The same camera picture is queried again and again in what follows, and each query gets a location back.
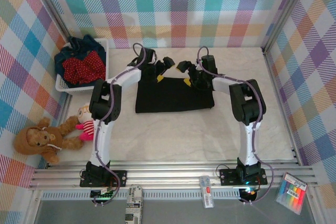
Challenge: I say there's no slotted grey cable duct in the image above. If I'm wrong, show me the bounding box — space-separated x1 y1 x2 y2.
40 189 242 200

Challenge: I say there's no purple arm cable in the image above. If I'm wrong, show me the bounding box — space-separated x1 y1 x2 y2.
91 42 148 208
196 46 275 205

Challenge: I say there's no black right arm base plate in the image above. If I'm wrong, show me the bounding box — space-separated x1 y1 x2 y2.
219 168 268 187

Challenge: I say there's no white plastic basket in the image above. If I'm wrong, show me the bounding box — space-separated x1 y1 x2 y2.
55 38 110 95

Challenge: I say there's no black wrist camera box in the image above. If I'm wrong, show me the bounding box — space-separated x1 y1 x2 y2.
201 55 218 74
141 48 156 64

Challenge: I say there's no pink and white plush doll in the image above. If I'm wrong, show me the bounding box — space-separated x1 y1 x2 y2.
75 102 96 142

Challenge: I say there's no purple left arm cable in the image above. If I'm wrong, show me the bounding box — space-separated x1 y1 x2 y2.
91 42 148 208

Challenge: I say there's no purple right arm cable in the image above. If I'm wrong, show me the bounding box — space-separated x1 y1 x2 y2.
196 46 275 205

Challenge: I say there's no red polka dot skirt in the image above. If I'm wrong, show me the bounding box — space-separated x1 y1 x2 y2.
62 50 107 86

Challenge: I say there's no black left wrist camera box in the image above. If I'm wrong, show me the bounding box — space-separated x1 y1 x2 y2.
141 48 156 64

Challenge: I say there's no black skirt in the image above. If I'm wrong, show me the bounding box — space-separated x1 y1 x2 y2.
135 77 215 114

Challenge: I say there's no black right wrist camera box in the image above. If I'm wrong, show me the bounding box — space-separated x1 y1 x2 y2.
201 55 218 74

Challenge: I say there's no colourful marker pack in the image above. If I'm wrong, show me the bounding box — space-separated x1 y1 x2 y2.
275 173 308 216

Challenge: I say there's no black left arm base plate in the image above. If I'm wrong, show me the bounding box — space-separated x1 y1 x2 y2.
80 169 128 188

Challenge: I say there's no aluminium frame rail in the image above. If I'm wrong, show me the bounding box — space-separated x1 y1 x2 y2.
27 159 320 190

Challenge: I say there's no clear plastic box with labels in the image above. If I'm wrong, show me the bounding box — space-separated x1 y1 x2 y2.
199 175 215 209

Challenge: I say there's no aluminium corner post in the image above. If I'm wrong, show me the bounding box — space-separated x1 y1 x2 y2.
31 0 73 42
261 0 314 51

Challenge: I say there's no brown teddy bear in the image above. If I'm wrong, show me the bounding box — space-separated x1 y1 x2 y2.
13 115 84 164

